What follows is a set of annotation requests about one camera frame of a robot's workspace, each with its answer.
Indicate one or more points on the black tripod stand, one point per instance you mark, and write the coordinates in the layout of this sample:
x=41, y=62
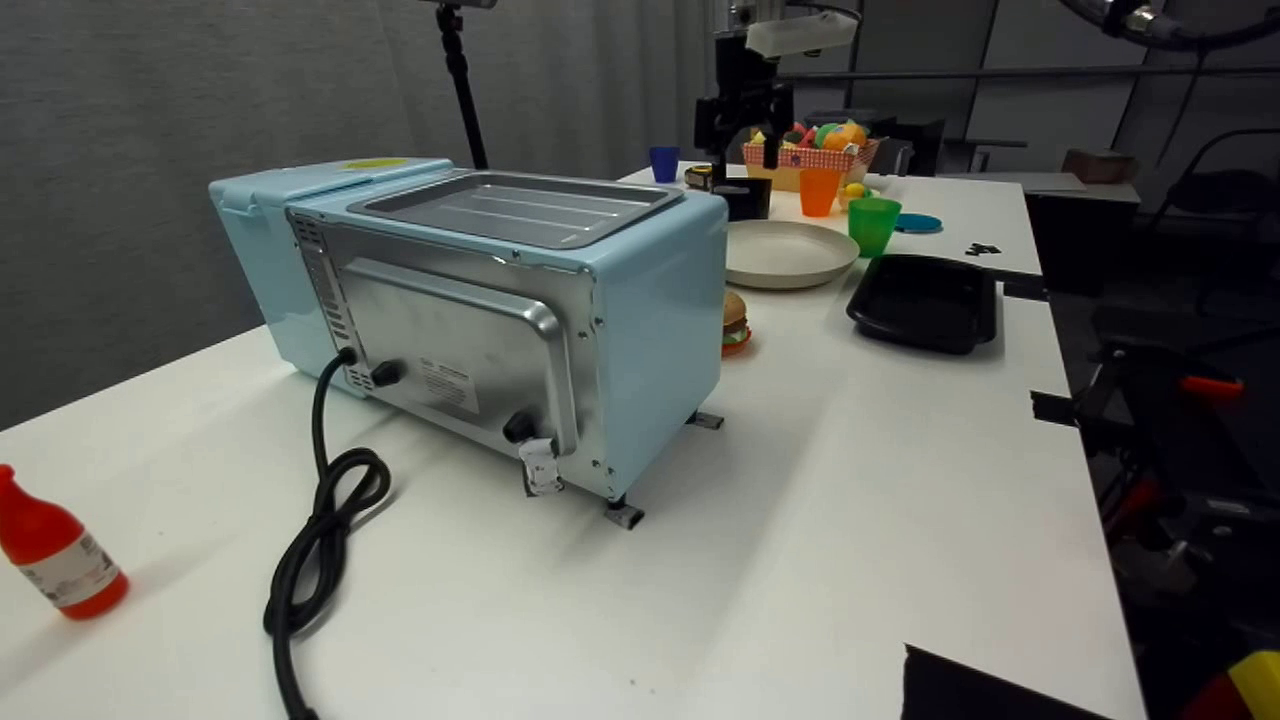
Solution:
x=460, y=80

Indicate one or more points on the yellow green toy fruit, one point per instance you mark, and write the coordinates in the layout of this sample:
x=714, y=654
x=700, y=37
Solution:
x=842, y=132

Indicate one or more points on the black equipment frame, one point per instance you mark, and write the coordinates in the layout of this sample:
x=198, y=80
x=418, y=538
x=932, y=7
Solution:
x=1172, y=466

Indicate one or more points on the small black clip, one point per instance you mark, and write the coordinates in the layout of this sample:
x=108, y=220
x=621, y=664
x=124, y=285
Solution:
x=981, y=251

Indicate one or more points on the light blue toaster oven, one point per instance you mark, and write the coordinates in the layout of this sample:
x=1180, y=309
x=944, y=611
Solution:
x=643, y=333

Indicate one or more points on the small yellowish can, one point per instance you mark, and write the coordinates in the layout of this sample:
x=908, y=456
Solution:
x=700, y=175

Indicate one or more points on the black tape strip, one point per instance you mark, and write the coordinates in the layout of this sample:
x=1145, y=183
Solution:
x=1056, y=409
x=1024, y=285

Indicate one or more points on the pink toy fruit basket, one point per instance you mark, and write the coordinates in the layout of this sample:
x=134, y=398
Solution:
x=860, y=158

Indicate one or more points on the blue cup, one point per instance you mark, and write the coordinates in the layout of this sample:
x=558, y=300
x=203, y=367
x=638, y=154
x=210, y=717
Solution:
x=664, y=166

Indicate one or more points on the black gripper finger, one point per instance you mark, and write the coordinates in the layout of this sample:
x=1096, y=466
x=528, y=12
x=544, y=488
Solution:
x=779, y=132
x=714, y=131

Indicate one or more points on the green cup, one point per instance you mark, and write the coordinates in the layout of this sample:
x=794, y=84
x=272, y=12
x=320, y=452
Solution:
x=873, y=227

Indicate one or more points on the yellow red object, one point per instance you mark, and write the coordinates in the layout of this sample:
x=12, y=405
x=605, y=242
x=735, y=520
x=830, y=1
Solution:
x=1246, y=684

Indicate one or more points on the grey curtain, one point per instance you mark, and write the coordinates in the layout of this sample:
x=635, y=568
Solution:
x=203, y=95

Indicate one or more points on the black plastic tray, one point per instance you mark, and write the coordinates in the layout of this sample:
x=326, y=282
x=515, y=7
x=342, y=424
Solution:
x=927, y=307

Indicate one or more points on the red sauce bottle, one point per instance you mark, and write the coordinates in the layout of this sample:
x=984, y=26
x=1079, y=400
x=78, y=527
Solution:
x=60, y=563

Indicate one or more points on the black chair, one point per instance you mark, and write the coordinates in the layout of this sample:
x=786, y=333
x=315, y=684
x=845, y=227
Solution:
x=1221, y=200

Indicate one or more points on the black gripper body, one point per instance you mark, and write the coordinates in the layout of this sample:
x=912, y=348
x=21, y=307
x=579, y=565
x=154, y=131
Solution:
x=751, y=74

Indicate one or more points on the orange cup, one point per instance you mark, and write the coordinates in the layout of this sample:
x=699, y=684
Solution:
x=816, y=189

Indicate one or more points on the blue round lid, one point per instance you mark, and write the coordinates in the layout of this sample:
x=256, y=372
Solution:
x=921, y=220

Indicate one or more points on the toy burger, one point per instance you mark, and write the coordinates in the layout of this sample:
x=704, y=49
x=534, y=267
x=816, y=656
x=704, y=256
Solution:
x=739, y=326

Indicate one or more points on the red toy fruit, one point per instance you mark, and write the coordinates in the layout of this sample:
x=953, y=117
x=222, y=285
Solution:
x=805, y=132

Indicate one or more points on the pale round plate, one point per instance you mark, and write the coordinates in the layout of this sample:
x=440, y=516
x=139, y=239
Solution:
x=786, y=255

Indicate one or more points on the small black box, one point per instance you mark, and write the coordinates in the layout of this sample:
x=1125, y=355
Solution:
x=745, y=200

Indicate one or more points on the brown cardboard box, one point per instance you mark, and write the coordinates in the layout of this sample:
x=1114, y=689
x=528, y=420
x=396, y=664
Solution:
x=1103, y=166

